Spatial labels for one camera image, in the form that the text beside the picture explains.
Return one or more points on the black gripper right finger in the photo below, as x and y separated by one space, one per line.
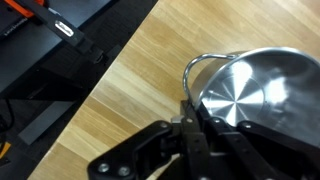
260 156

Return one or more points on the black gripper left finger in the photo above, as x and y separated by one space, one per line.
150 150

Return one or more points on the stainless steel pot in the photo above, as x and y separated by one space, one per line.
266 86

